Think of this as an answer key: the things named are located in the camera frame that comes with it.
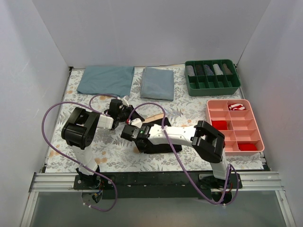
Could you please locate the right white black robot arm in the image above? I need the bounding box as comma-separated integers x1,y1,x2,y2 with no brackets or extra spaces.
121,121,232,188

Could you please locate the grey blue folded cloth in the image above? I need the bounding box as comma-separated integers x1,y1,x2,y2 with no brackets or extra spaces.
140,67,175,101

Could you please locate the grey white rolled sock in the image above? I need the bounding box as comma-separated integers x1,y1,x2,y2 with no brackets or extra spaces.
213,64,223,75

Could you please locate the teal folded cloth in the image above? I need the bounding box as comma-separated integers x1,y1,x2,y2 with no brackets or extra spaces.
77,66,134,96

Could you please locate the pink divided organizer box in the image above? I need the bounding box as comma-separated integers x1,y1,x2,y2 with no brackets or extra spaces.
205,99,265,156

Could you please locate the blue striped rolled sock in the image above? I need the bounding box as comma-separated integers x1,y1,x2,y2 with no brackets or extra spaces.
204,64,214,76

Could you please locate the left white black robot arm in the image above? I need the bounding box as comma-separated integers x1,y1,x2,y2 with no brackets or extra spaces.
61,99,145,189

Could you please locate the black underwear beige waistband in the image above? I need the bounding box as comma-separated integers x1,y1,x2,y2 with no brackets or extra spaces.
143,113,173,154

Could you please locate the green divided organizer box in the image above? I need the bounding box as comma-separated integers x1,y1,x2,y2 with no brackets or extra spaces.
184,59,241,96

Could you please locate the red white striped rolled garment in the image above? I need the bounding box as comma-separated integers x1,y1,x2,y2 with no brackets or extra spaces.
228,103,246,111

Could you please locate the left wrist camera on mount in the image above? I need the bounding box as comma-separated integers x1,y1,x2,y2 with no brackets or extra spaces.
120,96,130,107

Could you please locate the aluminium frame rail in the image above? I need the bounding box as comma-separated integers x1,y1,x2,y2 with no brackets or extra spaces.
30,171,285,192

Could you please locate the brown rolled sock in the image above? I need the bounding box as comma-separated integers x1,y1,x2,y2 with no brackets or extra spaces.
222,63,233,75

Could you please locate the black rolled sock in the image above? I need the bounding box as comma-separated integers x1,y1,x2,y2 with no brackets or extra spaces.
195,65,205,76

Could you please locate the white striped rolled sock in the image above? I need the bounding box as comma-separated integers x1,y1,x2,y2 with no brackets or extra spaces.
186,65,195,77

